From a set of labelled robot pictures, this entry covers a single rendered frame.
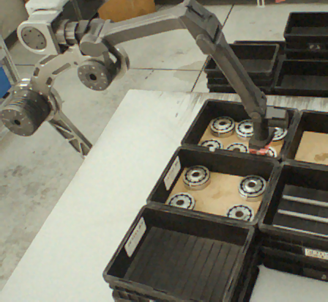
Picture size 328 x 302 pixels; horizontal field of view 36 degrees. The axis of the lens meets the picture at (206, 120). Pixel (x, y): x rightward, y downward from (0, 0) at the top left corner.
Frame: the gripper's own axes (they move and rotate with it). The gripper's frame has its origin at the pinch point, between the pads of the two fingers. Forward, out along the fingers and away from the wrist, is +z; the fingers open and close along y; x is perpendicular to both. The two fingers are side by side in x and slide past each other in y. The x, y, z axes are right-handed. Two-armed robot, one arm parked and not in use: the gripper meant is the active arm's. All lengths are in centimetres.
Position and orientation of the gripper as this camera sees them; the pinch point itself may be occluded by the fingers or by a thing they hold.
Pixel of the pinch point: (263, 153)
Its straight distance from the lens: 192.0
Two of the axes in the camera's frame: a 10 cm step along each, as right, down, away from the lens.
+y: 4.5, -6.2, 6.4
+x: -8.8, -2.0, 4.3
